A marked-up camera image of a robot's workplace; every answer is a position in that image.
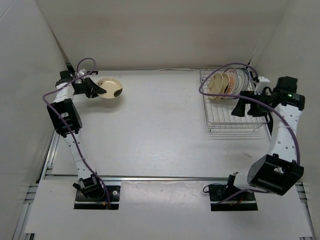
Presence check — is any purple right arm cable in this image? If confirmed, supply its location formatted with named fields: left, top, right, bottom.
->
left=198, top=62, right=301, bottom=206

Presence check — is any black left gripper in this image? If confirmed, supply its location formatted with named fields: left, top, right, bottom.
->
left=74, top=77, right=107, bottom=99

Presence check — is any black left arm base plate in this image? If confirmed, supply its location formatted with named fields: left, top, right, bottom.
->
left=73, top=185, right=121, bottom=210

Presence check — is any white plate with green rings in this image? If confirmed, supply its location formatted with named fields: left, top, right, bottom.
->
left=233, top=68, right=246, bottom=95

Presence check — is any white plate with orange sunburst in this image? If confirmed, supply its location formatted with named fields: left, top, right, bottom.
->
left=224, top=67, right=238, bottom=95

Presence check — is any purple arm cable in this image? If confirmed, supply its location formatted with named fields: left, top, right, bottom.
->
left=198, top=62, right=301, bottom=206
left=42, top=57, right=111, bottom=210

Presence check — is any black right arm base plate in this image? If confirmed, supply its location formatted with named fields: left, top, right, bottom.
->
left=202, top=183, right=258, bottom=212

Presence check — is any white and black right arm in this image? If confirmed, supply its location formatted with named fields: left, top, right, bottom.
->
left=224, top=76, right=305, bottom=200

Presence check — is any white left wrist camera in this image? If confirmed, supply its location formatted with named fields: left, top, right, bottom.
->
left=75, top=69, right=87, bottom=78

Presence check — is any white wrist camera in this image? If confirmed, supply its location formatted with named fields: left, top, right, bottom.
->
left=75, top=69, right=87, bottom=78
left=254, top=76, right=271, bottom=95

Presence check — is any cream bowl with green spot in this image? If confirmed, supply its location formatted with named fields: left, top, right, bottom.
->
left=220, top=73, right=229, bottom=95

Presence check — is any white plate with green band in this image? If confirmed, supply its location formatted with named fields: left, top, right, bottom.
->
left=241, top=68, right=251, bottom=91

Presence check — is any cream bowl with red stamp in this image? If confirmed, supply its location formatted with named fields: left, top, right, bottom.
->
left=207, top=73, right=223, bottom=95

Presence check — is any chrome wire dish rack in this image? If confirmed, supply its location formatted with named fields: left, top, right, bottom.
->
left=199, top=65, right=271, bottom=134

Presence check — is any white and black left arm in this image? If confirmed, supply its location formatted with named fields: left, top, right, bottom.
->
left=47, top=70, right=107, bottom=201

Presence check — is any aluminium table frame rail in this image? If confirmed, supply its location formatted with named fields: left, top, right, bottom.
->
left=12, top=61, right=316, bottom=240

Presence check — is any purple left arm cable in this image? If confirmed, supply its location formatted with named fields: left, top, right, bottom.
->
left=42, top=57, right=111, bottom=210

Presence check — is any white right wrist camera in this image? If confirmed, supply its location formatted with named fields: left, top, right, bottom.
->
left=254, top=76, right=271, bottom=95

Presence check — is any cream bowl with black calligraphy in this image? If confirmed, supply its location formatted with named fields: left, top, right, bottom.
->
left=96, top=78, right=123, bottom=99

